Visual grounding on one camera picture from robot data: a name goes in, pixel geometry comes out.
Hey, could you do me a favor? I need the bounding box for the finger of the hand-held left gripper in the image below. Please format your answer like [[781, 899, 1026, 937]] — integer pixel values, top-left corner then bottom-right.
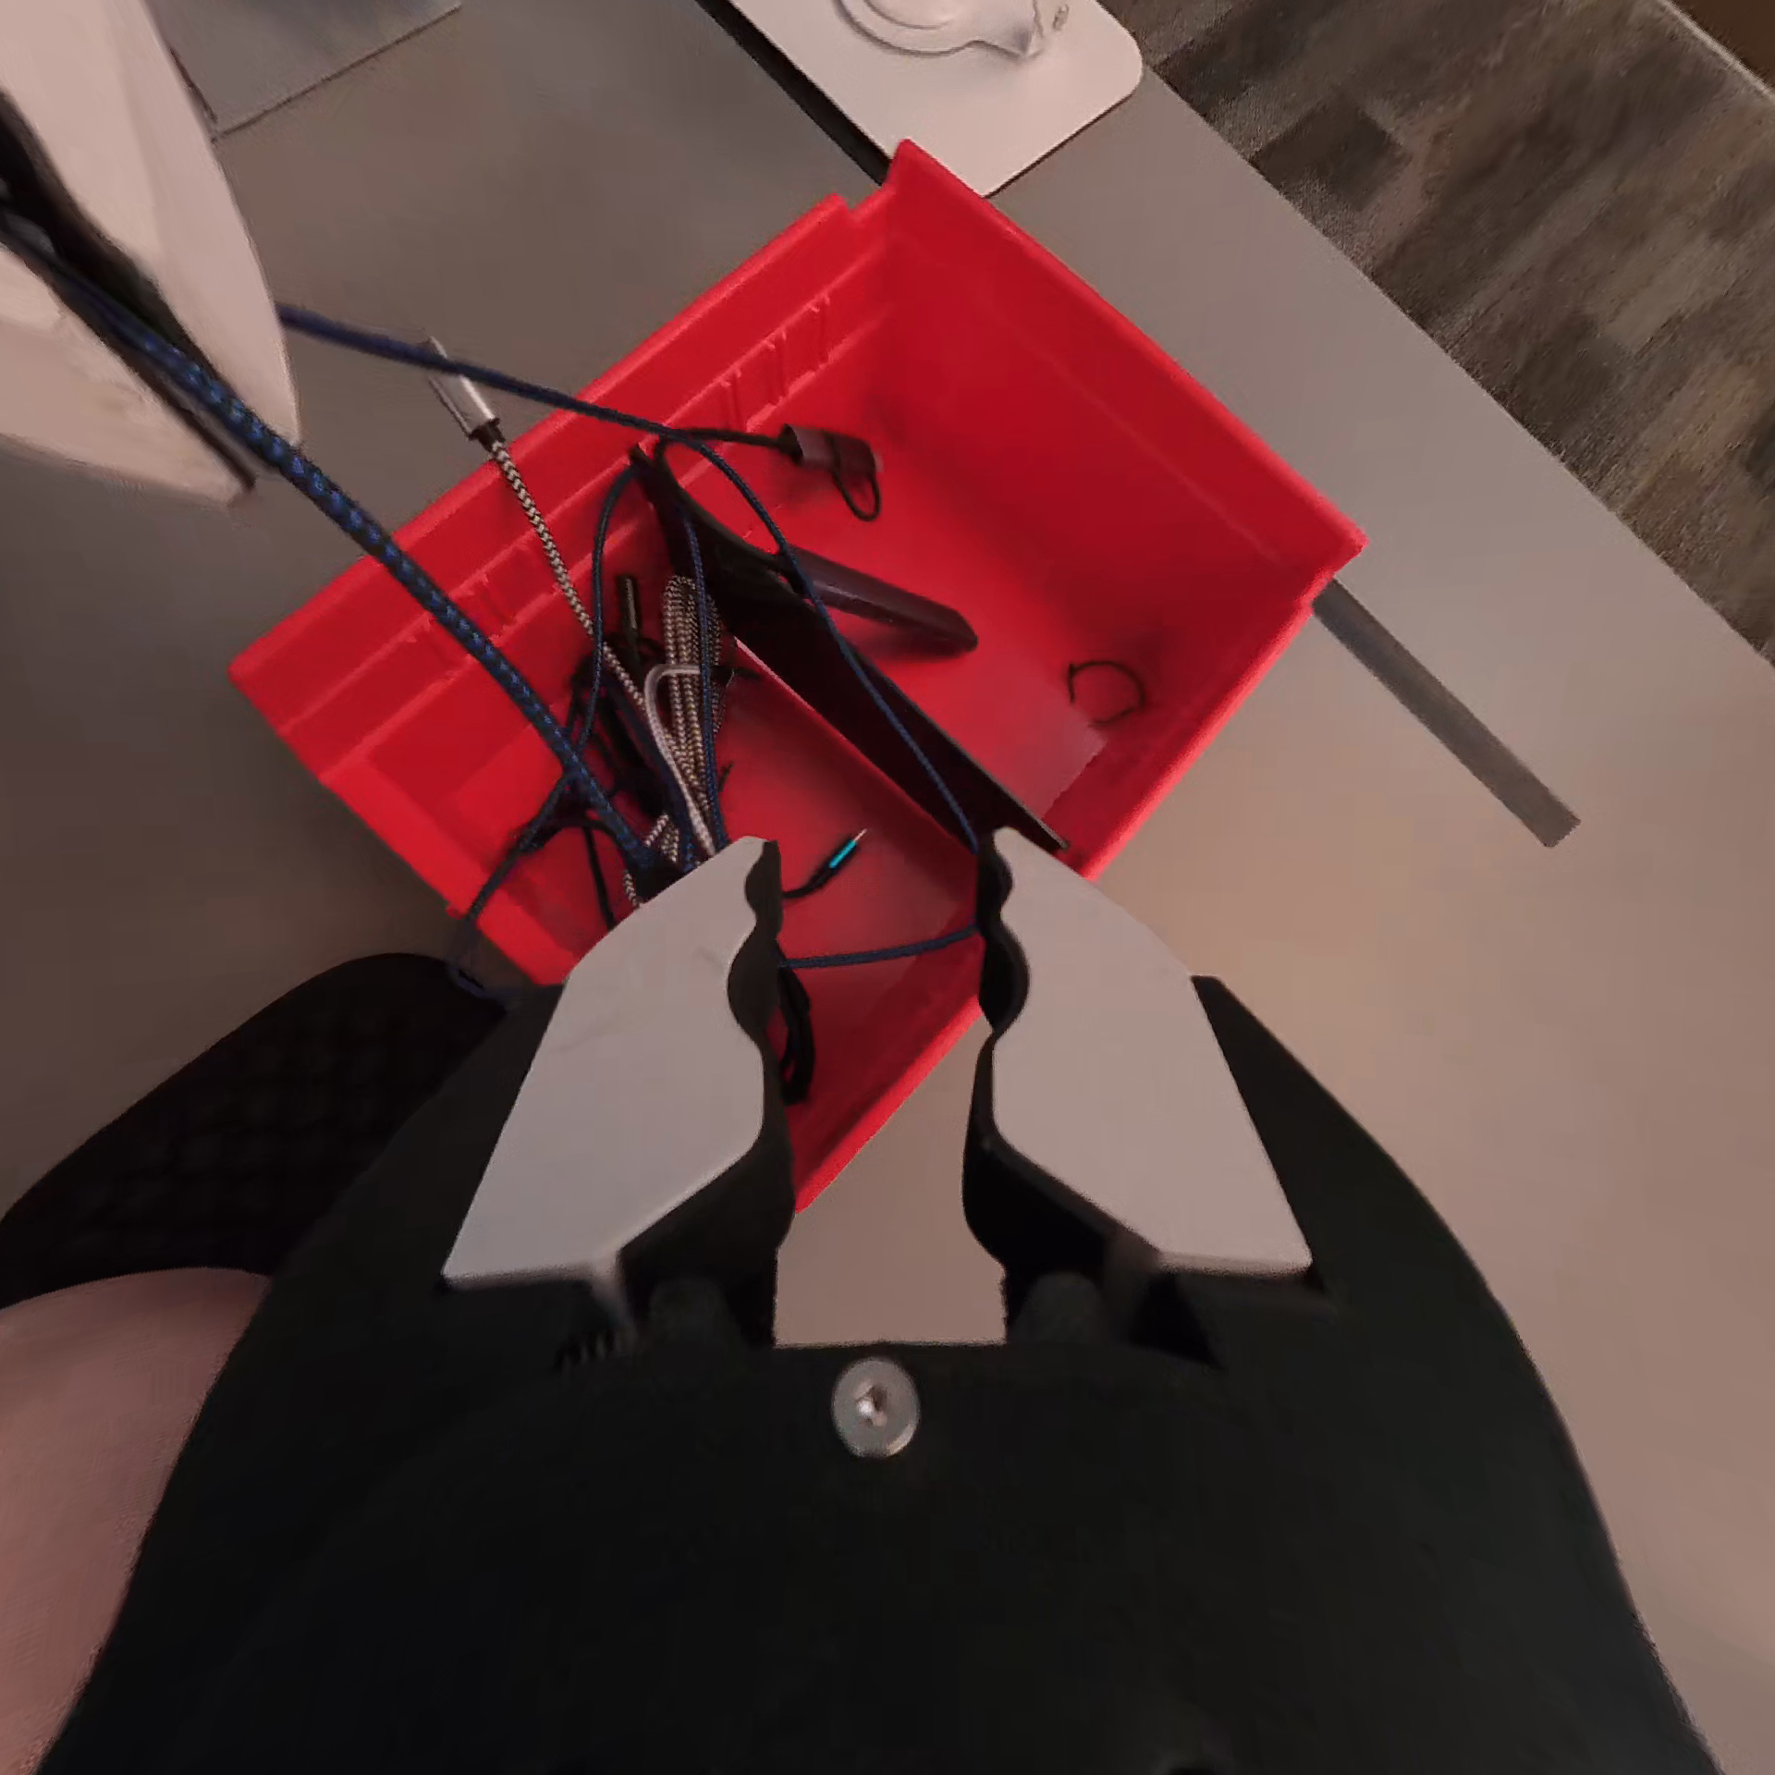
[[0, 256, 246, 502], [0, 0, 303, 475]]

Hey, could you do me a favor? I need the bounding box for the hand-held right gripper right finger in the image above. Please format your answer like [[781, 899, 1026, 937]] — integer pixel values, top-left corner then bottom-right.
[[963, 828, 1315, 1340]]

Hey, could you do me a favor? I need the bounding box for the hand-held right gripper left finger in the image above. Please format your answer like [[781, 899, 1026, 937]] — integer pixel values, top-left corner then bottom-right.
[[441, 835, 804, 1340]]

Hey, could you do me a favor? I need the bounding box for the blue braided cable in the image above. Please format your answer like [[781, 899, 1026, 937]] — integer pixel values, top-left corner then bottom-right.
[[0, 222, 1004, 1004]]

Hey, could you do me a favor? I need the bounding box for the black white braided usb-c cable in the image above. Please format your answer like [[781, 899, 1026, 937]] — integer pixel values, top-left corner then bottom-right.
[[420, 332, 733, 907]]

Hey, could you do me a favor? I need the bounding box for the red plastic bin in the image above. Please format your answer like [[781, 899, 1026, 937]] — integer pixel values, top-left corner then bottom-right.
[[229, 140, 1367, 1209]]

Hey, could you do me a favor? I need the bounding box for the person's left forearm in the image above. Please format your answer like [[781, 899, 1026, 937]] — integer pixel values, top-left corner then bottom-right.
[[0, 1263, 269, 1775]]

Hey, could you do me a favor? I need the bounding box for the person's dark clothing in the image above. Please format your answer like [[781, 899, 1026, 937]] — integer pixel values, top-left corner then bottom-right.
[[0, 948, 546, 1309]]

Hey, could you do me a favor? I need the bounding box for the dark bin divider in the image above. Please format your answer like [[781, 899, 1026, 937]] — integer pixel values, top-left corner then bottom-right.
[[648, 454, 1074, 857]]

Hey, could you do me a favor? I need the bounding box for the instruction board stand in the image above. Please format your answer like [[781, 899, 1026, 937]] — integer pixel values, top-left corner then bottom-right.
[[725, 0, 1146, 198]]

